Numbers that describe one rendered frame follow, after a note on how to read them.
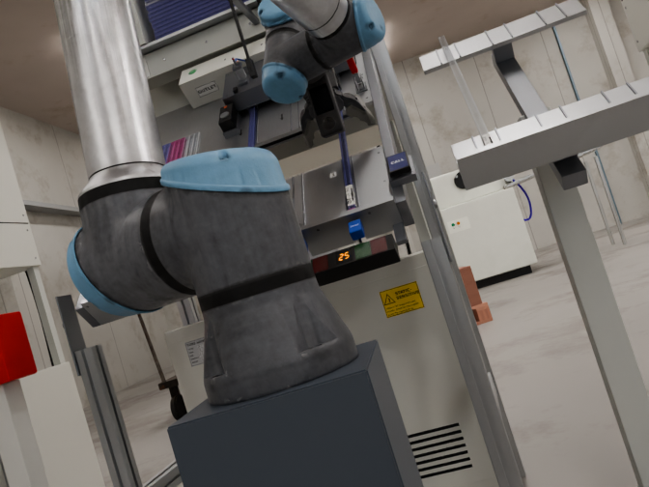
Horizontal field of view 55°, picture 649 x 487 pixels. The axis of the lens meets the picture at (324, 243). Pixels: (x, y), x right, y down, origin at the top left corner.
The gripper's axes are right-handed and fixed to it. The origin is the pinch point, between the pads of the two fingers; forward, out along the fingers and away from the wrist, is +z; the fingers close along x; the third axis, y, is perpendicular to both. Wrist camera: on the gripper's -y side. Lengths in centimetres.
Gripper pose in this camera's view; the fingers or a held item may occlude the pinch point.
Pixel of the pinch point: (343, 138)
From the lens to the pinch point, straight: 134.7
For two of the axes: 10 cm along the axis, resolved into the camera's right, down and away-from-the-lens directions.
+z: 3.4, 4.8, 8.1
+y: -1.5, -8.2, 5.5
